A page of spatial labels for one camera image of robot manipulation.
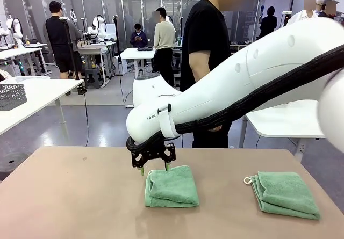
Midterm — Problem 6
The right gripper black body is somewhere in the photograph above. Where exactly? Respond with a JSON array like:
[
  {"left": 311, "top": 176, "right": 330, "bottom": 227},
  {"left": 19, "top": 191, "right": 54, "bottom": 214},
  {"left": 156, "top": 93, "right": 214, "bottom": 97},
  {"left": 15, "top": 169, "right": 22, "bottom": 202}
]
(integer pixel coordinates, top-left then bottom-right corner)
[{"left": 146, "top": 143, "right": 168, "bottom": 161}]

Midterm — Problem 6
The green terry towel with loop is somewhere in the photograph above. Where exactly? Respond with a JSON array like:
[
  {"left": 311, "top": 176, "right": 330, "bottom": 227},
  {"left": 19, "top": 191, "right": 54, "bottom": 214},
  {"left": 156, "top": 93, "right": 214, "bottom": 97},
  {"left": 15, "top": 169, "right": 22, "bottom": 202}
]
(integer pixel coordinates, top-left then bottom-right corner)
[
  {"left": 243, "top": 171, "right": 321, "bottom": 220},
  {"left": 144, "top": 165, "right": 200, "bottom": 208}
]

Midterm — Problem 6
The person's right forearm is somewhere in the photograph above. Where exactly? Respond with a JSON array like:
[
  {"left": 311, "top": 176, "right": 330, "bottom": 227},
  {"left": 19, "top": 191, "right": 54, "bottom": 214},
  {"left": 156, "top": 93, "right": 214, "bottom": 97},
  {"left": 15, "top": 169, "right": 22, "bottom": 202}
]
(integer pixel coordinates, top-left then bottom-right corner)
[{"left": 189, "top": 67, "right": 213, "bottom": 92}]

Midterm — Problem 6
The grey plastic lattice basket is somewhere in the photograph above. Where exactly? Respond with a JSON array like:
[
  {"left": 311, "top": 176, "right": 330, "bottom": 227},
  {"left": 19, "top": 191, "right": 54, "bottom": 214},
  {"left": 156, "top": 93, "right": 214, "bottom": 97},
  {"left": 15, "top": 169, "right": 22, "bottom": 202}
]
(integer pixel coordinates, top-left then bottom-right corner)
[{"left": 0, "top": 84, "right": 28, "bottom": 112}]

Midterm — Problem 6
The black tripod stand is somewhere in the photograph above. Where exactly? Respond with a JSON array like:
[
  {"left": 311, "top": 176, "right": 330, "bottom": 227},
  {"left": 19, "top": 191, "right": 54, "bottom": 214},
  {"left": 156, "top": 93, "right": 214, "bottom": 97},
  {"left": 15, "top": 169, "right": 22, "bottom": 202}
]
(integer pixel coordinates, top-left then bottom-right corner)
[{"left": 59, "top": 16, "right": 87, "bottom": 95}]

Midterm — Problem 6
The white computer box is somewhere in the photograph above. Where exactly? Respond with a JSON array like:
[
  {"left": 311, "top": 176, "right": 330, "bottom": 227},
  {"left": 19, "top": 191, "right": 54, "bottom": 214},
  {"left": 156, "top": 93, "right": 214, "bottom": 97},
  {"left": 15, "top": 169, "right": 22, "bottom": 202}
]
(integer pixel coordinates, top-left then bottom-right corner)
[{"left": 113, "top": 55, "right": 128, "bottom": 76}]

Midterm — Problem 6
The grey step stool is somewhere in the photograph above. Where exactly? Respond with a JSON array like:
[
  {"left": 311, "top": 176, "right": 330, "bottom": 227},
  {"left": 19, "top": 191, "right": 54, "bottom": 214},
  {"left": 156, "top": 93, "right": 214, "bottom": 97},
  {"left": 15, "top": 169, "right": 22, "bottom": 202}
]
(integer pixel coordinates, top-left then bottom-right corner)
[{"left": 84, "top": 68, "right": 105, "bottom": 89}]

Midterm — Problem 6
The white standing desk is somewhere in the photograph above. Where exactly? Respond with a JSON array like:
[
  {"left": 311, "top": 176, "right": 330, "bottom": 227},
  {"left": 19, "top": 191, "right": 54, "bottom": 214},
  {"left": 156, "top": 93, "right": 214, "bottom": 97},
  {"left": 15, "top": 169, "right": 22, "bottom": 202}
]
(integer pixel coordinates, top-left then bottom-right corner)
[{"left": 120, "top": 47, "right": 156, "bottom": 108}]

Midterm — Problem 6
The white side table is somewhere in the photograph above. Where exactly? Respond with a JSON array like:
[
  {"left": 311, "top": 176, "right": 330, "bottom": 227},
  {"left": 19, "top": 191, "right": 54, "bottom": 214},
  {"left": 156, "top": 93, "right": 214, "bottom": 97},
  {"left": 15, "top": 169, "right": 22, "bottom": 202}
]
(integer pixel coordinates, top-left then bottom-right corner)
[{"left": 0, "top": 76, "right": 84, "bottom": 146}]

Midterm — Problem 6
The seated person in dark blue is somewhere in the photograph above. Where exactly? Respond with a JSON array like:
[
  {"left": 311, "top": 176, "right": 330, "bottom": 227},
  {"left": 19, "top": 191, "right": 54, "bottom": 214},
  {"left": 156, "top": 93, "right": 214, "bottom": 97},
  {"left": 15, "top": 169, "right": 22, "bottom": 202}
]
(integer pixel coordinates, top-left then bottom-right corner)
[{"left": 130, "top": 23, "right": 148, "bottom": 68}]

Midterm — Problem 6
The person in cream sweater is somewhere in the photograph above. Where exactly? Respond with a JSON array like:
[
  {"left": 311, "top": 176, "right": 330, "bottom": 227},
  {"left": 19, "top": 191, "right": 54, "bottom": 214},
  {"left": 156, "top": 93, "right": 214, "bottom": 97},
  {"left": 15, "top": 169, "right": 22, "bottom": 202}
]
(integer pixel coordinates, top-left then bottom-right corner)
[{"left": 152, "top": 7, "right": 177, "bottom": 88}]

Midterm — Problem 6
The grey robot desk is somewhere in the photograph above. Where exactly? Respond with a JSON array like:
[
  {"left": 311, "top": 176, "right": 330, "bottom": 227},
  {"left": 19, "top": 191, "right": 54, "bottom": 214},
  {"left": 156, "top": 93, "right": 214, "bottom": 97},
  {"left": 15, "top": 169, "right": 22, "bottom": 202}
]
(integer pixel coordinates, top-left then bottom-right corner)
[{"left": 77, "top": 40, "right": 118, "bottom": 86}]

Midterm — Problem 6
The grey round floor base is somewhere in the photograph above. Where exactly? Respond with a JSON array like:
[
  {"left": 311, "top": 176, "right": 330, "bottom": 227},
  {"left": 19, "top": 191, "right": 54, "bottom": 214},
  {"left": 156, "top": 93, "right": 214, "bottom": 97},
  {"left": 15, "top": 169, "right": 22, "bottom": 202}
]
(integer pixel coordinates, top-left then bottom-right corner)
[{"left": 0, "top": 153, "right": 30, "bottom": 173}]

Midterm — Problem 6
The white shoe rack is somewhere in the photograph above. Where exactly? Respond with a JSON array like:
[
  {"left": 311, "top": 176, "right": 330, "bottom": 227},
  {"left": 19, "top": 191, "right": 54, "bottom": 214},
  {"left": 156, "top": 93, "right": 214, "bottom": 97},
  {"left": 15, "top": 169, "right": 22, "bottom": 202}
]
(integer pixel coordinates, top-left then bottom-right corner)
[{"left": 230, "top": 41, "right": 253, "bottom": 54}]

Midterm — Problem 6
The person in black T-shirt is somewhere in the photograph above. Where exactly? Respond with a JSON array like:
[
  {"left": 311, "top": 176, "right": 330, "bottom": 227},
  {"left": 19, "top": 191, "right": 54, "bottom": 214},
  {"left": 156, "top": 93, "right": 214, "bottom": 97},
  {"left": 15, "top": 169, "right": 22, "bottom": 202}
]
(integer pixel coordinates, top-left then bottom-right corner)
[{"left": 179, "top": 0, "right": 242, "bottom": 149}]

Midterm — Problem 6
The standing person in black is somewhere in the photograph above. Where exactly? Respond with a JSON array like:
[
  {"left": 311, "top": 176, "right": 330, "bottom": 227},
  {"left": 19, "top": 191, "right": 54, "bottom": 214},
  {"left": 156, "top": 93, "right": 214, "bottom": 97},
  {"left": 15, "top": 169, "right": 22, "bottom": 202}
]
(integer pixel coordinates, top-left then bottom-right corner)
[{"left": 259, "top": 6, "right": 278, "bottom": 40}]

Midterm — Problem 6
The long white background desk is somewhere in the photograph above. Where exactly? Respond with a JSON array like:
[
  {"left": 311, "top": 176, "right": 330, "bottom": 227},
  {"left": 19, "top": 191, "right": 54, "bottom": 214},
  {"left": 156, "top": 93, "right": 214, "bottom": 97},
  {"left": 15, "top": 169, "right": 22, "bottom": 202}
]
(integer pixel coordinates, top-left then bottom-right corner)
[{"left": 0, "top": 47, "right": 52, "bottom": 76}]

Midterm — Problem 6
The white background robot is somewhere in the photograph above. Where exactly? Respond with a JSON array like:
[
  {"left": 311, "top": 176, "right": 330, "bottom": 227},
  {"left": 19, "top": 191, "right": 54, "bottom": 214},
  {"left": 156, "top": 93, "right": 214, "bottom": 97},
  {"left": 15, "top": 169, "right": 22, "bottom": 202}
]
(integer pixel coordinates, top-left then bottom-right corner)
[{"left": 5, "top": 15, "right": 25, "bottom": 49}]

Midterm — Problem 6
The mannequin in white shirt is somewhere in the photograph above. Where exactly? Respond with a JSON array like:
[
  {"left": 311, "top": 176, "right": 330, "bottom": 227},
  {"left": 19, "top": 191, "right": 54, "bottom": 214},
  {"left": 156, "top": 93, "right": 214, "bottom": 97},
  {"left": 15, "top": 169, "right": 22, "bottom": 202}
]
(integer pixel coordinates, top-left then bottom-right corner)
[{"left": 286, "top": 0, "right": 318, "bottom": 26}]

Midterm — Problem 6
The person with dark cap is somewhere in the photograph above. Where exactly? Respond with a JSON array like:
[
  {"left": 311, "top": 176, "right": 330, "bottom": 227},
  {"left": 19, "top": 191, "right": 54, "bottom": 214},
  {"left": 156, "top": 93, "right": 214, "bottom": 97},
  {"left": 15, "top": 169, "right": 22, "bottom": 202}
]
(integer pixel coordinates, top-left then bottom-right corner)
[{"left": 318, "top": 0, "right": 341, "bottom": 19}]

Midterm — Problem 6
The white cable strap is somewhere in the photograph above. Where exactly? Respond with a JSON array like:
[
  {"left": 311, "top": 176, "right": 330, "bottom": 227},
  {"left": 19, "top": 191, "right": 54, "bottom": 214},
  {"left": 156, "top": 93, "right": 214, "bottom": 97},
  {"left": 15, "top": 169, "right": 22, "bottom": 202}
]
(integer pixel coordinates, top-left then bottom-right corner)
[{"left": 157, "top": 104, "right": 181, "bottom": 138}]

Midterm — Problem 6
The right arm black cable sleeve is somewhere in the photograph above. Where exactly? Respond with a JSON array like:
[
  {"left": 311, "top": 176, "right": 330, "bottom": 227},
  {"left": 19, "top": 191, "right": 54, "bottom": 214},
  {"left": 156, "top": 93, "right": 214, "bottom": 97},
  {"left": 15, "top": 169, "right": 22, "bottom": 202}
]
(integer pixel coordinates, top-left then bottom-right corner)
[{"left": 125, "top": 44, "right": 344, "bottom": 154}]

